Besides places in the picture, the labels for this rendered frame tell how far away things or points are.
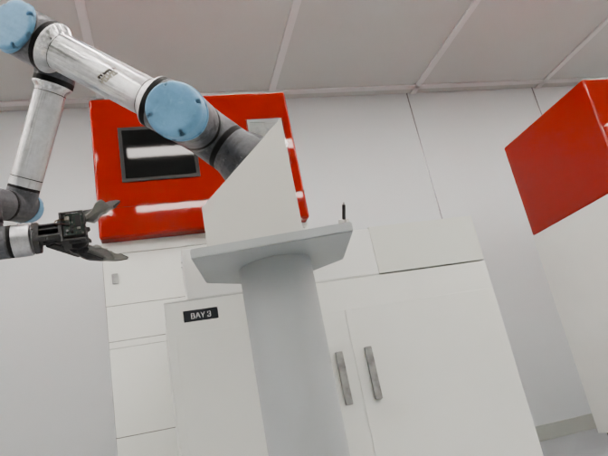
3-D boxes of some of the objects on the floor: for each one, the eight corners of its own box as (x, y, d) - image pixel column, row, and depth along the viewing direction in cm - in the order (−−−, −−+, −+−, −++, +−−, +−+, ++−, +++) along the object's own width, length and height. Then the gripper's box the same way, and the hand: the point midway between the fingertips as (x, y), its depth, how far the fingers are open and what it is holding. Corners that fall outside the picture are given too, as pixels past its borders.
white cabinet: (194, 597, 177) (166, 342, 202) (461, 523, 203) (406, 304, 228) (204, 677, 119) (163, 303, 144) (578, 558, 144) (487, 259, 169)
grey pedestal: (565, 798, 66) (400, 175, 91) (195, 897, 62) (129, 220, 88) (448, 636, 114) (361, 258, 140) (236, 687, 111) (186, 289, 136)
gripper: (33, 272, 120) (128, 258, 126) (25, 191, 126) (117, 181, 132) (41, 283, 128) (130, 270, 134) (33, 206, 134) (119, 196, 140)
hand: (125, 230), depth 136 cm, fingers open, 14 cm apart
